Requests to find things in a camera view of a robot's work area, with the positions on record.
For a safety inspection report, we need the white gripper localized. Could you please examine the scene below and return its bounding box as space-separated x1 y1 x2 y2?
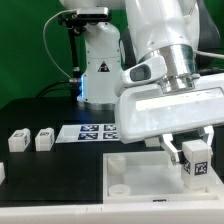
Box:
114 56 224 165

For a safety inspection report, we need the white square table top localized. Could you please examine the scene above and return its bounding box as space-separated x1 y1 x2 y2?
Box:
103 151 224 204

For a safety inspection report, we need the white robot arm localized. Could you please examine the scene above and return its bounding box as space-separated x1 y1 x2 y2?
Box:
60 0 224 164

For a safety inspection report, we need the white block at left edge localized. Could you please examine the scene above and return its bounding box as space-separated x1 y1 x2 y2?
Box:
0 162 5 185

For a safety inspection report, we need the white L-shaped obstacle wall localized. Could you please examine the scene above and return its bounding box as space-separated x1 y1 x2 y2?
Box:
0 154 224 224

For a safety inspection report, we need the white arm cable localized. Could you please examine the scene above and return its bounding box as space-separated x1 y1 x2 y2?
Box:
194 49 224 61

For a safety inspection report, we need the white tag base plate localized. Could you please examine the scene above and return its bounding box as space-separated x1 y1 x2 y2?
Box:
56 124 119 143

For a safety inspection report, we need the grey camera on mount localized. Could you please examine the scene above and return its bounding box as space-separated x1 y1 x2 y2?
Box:
77 7 109 21

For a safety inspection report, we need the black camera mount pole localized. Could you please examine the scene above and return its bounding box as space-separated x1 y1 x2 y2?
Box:
58 13 86 102

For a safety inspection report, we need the white camera cable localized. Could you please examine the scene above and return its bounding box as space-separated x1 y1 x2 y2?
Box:
42 9 78 81

